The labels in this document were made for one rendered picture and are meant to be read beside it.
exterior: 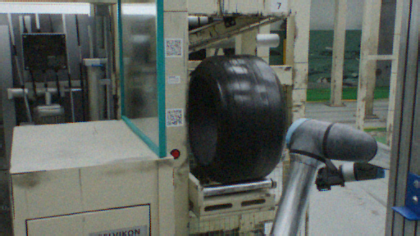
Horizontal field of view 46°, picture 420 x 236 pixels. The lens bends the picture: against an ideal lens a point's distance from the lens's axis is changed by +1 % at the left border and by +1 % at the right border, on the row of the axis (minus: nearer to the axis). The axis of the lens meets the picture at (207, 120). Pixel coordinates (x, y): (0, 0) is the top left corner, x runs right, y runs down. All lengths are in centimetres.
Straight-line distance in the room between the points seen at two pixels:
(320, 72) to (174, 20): 1032
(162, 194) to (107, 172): 16
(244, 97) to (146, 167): 79
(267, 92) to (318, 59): 1017
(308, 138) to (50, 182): 76
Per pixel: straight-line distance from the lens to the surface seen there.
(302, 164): 154
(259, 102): 199
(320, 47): 1216
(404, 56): 123
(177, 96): 204
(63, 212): 128
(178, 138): 208
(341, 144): 150
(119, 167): 126
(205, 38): 248
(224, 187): 213
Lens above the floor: 162
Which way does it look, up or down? 12 degrees down
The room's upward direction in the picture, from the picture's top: straight up
